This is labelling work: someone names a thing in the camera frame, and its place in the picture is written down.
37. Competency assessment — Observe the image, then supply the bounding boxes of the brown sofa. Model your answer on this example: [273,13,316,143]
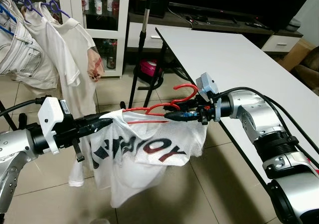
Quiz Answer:
[287,47,319,93]

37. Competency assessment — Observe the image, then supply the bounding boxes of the cream shirt with plaid cuff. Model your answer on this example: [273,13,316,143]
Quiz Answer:
[47,10,103,117]

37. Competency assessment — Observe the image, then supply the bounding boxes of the black television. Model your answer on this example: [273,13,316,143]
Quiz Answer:
[131,0,312,31]

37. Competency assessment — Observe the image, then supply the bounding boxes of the low white television console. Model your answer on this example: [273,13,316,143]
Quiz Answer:
[127,12,305,53]

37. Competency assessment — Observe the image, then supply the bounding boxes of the blue clothes hanger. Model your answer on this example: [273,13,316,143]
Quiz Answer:
[0,2,15,35]

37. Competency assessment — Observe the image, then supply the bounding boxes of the white glass-door cabinet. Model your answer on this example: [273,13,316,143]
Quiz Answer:
[70,0,131,78]

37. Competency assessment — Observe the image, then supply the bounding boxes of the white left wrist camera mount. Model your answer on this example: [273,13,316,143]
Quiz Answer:
[37,97,75,140]

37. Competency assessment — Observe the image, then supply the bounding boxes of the white jeans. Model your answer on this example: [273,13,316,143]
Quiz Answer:
[0,0,59,90]

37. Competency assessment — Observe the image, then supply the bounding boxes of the pink and black appliance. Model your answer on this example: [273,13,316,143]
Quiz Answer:
[139,59,164,83]

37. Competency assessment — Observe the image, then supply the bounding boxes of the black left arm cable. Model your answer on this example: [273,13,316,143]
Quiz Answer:
[0,99,46,117]

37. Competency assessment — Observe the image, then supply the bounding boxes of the red clothes hanger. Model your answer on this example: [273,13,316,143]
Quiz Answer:
[122,83,200,124]

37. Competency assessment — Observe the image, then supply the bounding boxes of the long white table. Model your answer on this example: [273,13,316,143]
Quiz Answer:
[156,26,319,185]

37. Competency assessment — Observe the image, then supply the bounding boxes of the metal clothes rack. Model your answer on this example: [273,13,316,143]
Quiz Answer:
[0,0,165,130]

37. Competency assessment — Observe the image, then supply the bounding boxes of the white printed t-shirt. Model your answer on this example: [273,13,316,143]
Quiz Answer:
[69,109,207,209]

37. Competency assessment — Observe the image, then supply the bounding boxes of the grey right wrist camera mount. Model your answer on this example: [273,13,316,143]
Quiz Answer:
[195,73,222,122]

